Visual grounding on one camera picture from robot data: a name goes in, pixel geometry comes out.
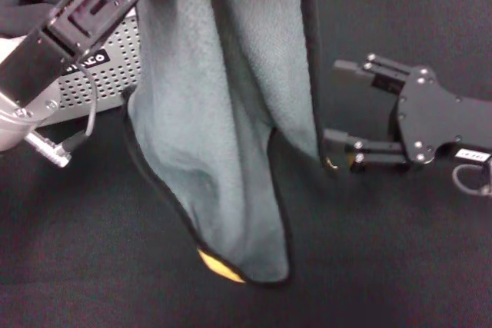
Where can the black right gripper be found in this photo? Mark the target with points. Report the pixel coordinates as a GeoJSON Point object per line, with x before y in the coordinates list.
{"type": "Point", "coordinates": [426, 120]}

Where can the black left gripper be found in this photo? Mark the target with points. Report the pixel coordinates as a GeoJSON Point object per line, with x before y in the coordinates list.
{"type": "Point", "coordinates": [34, 70]}

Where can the grey yellow towel black trim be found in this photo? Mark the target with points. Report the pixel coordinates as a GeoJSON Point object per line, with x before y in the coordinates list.
{"type": "Point", "coordinates": [192, 113]}

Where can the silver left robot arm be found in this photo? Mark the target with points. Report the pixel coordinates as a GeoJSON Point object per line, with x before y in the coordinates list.
{"type": "Point", "coordinates": [15, 128]}

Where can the grey perforated plastic storage box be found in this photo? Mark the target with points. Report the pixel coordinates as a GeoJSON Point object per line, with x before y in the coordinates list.
{"type": "Point", "coordinates": [115, 59]}

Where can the black tablecloth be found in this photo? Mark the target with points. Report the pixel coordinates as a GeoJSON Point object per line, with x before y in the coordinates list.
{"type": "Point", "coordinates": [384, 247]}

